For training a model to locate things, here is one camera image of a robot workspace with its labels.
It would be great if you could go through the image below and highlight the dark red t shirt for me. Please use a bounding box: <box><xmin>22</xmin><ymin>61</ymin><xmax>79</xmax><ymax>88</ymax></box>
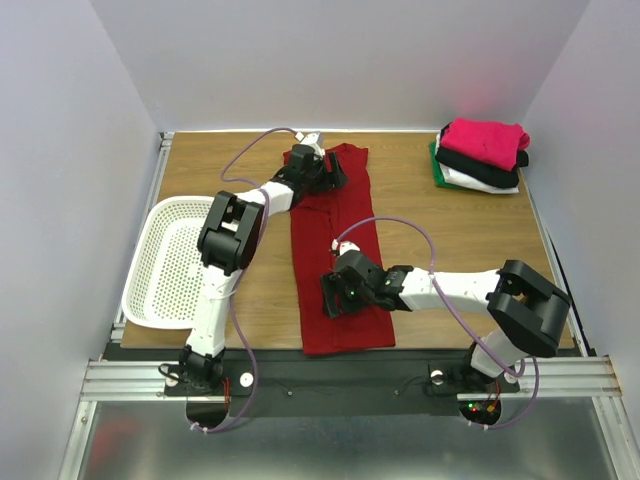
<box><xmin>290</xmin><ymin>143</ymin><xmax>396</xmax><ymax>356</ymax></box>

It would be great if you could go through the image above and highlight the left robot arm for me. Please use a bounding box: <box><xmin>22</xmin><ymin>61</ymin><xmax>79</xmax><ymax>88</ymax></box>
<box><xmin>171</xmin><ymin>132</ymin><xmax>347</xmax><ymax>394</ymax></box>

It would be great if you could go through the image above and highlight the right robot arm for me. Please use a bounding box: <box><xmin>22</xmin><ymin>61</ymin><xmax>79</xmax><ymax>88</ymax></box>
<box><xmin>321</xmin><ymin>249</ymin><xmax>571</xmax><ymax>390</ymax></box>

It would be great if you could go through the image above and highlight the green folded t shirt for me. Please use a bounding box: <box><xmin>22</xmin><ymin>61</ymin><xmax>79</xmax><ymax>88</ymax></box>
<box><xmin>429</xmin><ymin>142</ymin><xmax>457</xmax><ymax>189</ymax></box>

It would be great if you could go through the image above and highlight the white folded t shirt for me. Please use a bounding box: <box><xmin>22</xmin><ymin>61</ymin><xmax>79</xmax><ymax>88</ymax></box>
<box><xmin>435</xmin><ymin>124</ymin><xmax>519</xmax><ymax>194</ymax></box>

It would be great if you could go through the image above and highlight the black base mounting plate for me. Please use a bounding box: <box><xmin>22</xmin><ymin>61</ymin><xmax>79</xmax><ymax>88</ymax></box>
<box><xmin>102</xmin><ymin>344</ymin><xmax>521</xmax><ymax>419</ymax></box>

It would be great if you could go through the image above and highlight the pink folded t shirt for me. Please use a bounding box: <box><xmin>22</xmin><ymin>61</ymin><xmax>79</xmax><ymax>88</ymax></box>
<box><xmin>440</xmin><ymin>118</ymin><xmax>531</xmax><ymax>171</ymax></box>

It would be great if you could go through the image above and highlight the white perforated plastic basket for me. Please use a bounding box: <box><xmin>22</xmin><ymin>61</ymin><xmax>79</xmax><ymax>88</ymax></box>
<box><xmin>121</xmin><ymin>196</ymin><xmax>212</xmax><ymax>330</ymax></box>

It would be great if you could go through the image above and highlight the black folded t shirt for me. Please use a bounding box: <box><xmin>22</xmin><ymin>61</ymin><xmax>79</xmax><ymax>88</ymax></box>
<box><xmin>435</xmin><ymin>147</ymin><xmax>529</xmax><ymax>189</ymax></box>

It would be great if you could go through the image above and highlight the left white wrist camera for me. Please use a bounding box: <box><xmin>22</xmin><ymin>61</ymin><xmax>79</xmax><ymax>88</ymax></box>
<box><xmin>294</xmin><ymin>131</ymin><xmax>325</xmax><ymax>156</ymax></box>

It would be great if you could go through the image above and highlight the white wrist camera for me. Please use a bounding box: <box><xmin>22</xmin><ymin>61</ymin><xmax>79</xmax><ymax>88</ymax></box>
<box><xmin>330</xmin><ymin>239</ymin><xmax>360</xmax><ymax>257</ymax></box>
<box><xmin>294</xmin><ymin>131</ymin><xmax>325</xmax><ymax>156</ymax></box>

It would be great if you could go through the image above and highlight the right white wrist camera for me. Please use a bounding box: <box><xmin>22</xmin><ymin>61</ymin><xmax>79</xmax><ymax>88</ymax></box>
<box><xmin>330</xmin><ymin>239</ymin><xmax>360</xmax><ymax>257</ymax></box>

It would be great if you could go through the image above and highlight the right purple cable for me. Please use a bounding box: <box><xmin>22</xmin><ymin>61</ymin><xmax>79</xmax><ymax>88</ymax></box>
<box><xmin>332</xmin><ymin>215</ymin><xmax>541</xmax><ymax>432</ymax></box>

